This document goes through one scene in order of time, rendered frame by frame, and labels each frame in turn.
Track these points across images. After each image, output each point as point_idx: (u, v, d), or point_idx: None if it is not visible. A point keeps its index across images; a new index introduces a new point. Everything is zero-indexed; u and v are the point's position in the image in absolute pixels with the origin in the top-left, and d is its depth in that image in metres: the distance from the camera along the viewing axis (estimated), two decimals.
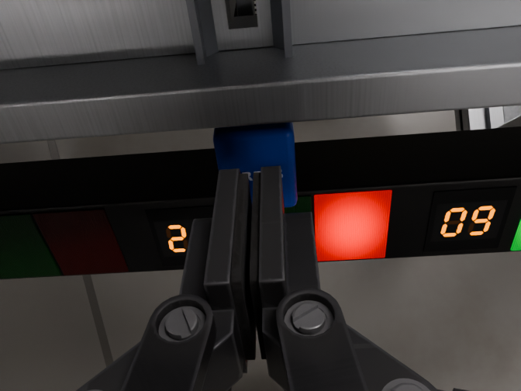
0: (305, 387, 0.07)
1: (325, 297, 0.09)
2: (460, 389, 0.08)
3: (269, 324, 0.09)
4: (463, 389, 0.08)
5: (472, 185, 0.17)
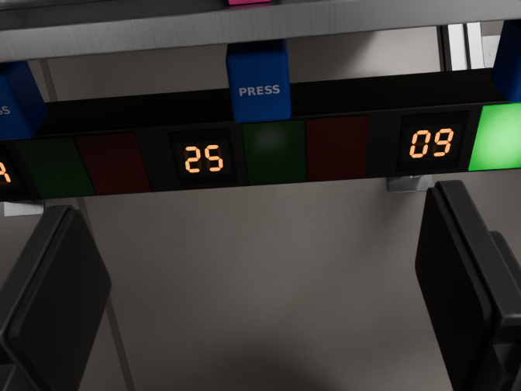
0: None
1: None
2: None
3: (509, 365, 0.08)
4: None
5: (433, 110, 0.21)
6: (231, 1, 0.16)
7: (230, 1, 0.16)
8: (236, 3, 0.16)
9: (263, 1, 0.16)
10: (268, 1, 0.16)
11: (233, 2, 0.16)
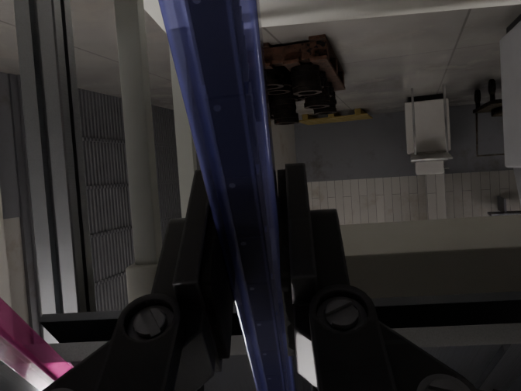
0: (332, 381, 0.08)
1: (360, 295, 0.09)
2: None
3: (300, 320, 0.09)
4: None
5: None
6: None
7: None
8: None
9: None
10: None
11: None
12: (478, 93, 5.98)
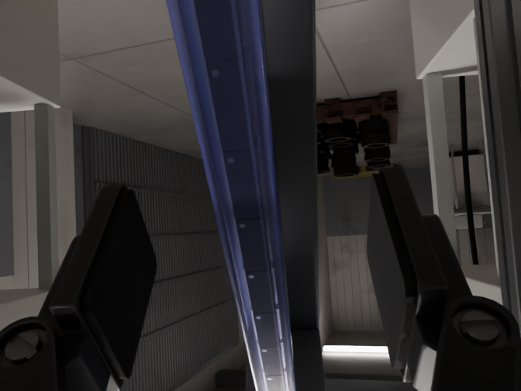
0: (450, 387, 0.07)
1: (505, 316, 0.08)
2: None
3: (429, 333, 0.09)
4: None
5: None
6: None
7: None
8: None
9: None
10: None
11: None
12: None
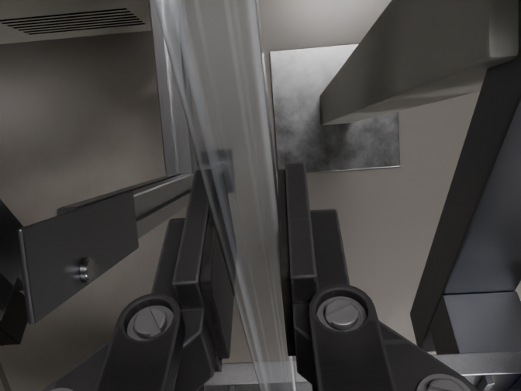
0: (332, 381, 0.08)
1: (360, 295, 0.09)
2: None
3: (300, 320, 0.09)
4: None
5: None
6: None
7: None
8: None
9: None
10: None
11: None
12: None
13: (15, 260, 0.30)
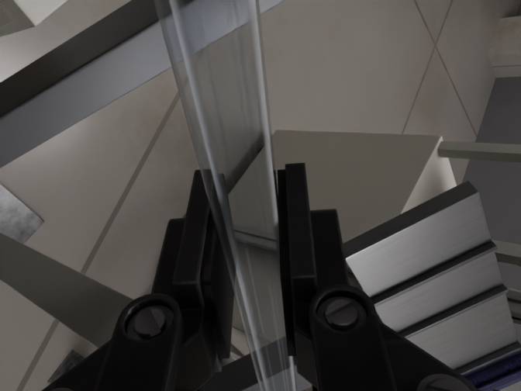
0: (332, 381, 0.08)
1: (360, 295, 0.09)
2: None
3: (300, 320, 0.09)
4: None
5: None
6: None
7: None
8: None
9: None
10: None
11: None
12: None
13: None
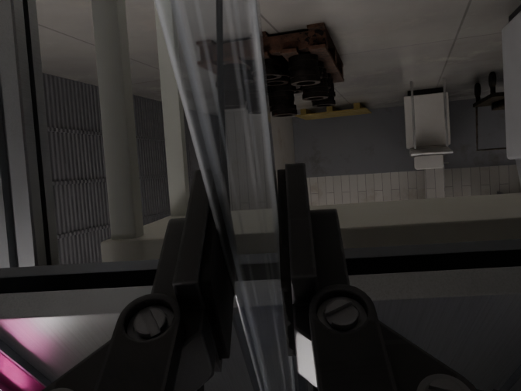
0: (332, 381, 0.08)
1: (360, 295, 0.09)
2: None
3: (300, 320, 0.09)
4: None
5: None
6: None
7: None
8: None
9: None
10: None
11: None
12: (478, 86, 5.92)
13: None
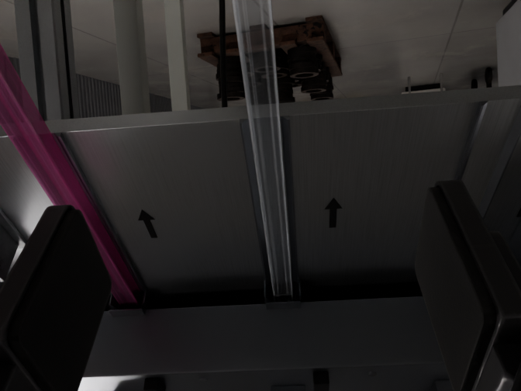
0: None
1: None
2: None
3: (509, 365, 0.08)
4: None
5: None
6: None
7: None
8: None
9: None
10: None
11: None
12: (475, 82, 5.99)
13: None
